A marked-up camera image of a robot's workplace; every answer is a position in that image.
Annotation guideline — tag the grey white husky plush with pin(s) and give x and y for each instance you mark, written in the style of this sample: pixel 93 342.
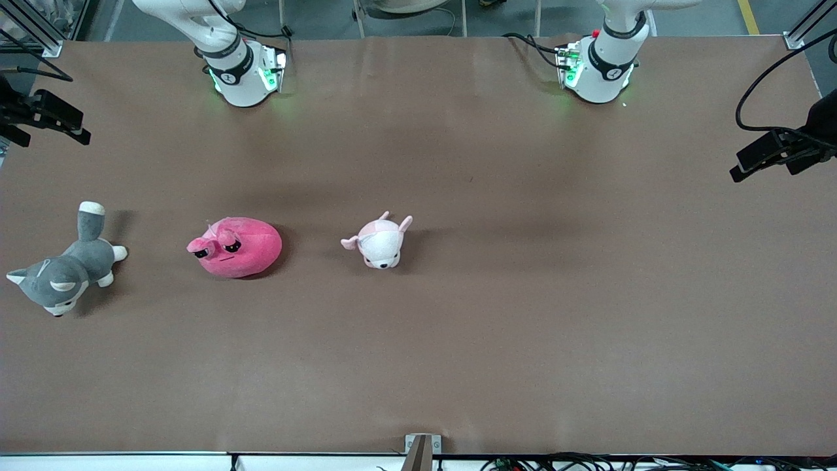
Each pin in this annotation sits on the grey white husky plush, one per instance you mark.
pixel 72 268

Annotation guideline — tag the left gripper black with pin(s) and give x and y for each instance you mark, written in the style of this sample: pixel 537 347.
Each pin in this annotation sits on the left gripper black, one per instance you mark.
pixel 820 125

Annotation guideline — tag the round hot pink plush toy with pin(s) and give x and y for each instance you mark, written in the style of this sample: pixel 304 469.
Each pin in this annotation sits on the round hot pink plush toy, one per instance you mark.
pixel 245 252

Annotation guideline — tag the brown table cover sheet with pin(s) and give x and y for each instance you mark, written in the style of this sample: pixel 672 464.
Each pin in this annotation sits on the brown table cover sheet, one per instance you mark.
pixel 458 360

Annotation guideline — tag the metal mounting bracket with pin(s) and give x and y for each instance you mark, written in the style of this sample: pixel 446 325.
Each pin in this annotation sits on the metal mounting bracket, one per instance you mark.
pixel 420 451

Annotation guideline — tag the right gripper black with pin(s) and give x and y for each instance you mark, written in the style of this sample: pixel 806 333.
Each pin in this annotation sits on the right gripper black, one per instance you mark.
pixel 9 104

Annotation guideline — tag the small pale pink plush dog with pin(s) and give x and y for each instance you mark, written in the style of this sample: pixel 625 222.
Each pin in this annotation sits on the small pale pink plush dog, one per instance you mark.
pixel 382 245

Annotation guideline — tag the beige stool with metal legs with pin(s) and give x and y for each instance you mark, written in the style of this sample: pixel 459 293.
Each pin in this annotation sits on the beige stool with metal legs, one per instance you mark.
pixel 412 5

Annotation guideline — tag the aluminium frame profile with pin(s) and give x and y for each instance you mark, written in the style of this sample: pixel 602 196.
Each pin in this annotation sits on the aluminium frame profile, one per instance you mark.
pixel 47 44
pixel 795 40

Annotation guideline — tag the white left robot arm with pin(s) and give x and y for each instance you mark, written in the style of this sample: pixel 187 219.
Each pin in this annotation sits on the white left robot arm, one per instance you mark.
pixel 608 65

